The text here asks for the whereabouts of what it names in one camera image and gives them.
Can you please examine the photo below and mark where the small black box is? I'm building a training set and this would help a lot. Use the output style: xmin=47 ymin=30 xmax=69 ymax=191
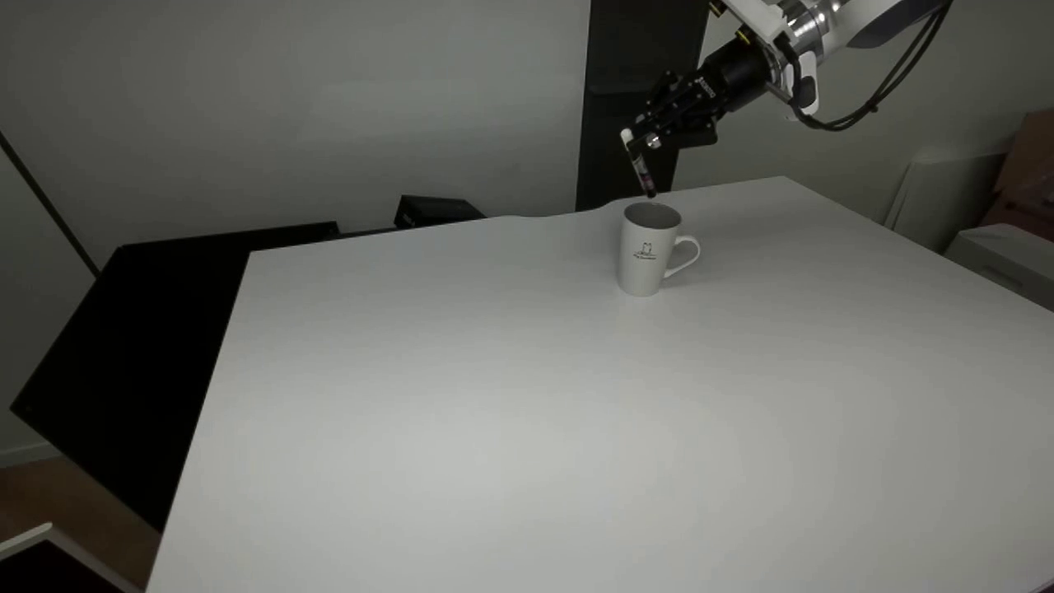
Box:
xmin=391 ymin=194 xmax=489 ymax=235

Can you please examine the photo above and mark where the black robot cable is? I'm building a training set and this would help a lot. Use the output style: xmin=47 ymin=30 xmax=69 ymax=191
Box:
xmin=797 ymin=0 xmax=956 ymax=135

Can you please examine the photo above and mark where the thin black wall strip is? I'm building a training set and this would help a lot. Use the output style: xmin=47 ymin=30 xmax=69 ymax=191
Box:
xmin=0 ymin=129 xmax=103 ymax=279

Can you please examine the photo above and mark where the white flat box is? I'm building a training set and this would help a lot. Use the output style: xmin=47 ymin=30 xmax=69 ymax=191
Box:
xmin=941 ymin=219 xmax=1054 ymax=314

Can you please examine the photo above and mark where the white rounded bin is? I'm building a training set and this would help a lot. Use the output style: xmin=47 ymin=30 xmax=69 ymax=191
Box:
xmin=886 ymin=143 xmax=1004 ymax=254

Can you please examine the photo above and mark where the white mug with logo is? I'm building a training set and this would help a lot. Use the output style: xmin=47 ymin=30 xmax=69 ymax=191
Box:
xmin=613 ymin=198 xmax=706 ymax=298

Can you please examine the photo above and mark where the brown cardboard box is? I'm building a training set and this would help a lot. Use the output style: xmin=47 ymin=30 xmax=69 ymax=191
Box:
xmin=983 ymin=104 xmax=1054 ymax=236

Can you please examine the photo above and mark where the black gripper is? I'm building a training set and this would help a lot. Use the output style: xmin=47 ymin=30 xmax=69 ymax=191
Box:
xmin=619 ymin=39 xmax=778 ymax=154

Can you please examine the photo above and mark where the white frame bar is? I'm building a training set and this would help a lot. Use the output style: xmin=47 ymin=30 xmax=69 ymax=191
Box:
xmin=0 ymin=521 xmax=141 ymax=593

